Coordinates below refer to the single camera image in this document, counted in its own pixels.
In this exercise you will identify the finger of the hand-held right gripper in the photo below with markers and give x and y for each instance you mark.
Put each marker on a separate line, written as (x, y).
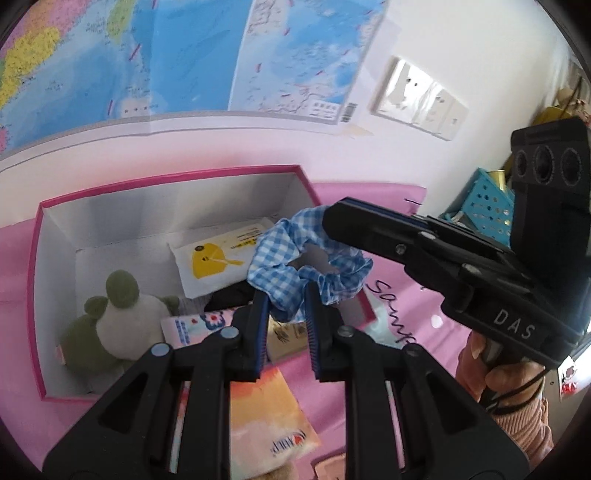
(378, 226)

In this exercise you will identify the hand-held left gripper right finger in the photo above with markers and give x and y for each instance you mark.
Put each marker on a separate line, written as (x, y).
(311, 332)

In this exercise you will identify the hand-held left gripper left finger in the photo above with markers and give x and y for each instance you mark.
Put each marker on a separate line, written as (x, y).
(261, 332)

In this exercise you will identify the black scrunchie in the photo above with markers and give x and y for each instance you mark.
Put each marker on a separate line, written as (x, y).
(228, 297)

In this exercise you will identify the blue checked scrunchie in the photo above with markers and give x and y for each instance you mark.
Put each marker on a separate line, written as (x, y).
(277, 258)

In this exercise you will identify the pink storage box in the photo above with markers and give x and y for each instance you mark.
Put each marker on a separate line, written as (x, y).
(115, 217)

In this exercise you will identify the person's right hand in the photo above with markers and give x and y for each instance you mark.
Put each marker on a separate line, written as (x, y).
(512, 376)

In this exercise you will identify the yellow tissue packet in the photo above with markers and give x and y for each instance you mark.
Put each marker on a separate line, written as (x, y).
(286, 339)

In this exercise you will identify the pink tissue packet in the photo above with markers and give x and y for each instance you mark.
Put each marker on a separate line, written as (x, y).
(194, 325)

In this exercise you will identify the orange white tissue pack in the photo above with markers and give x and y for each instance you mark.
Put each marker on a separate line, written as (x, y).
(263, 415)

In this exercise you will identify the white packet yellow print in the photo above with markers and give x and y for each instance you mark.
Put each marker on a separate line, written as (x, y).
(207, 263)

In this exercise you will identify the blue plastic basket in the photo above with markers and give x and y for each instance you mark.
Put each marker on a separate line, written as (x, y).
(485, 198)

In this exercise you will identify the yellow green roll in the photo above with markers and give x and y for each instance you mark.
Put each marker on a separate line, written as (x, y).
(498, 179)

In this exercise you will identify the small red white figurine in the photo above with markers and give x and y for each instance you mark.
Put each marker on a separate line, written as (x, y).
(570, 381)

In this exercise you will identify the green frog plush toy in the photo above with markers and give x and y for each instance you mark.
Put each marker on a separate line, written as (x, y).
(120, 323)

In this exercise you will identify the small hanging plush toy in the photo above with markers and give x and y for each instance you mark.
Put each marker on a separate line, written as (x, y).
(567, 98)

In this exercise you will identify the wall map poster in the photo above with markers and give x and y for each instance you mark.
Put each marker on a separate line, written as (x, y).
(184, 55)

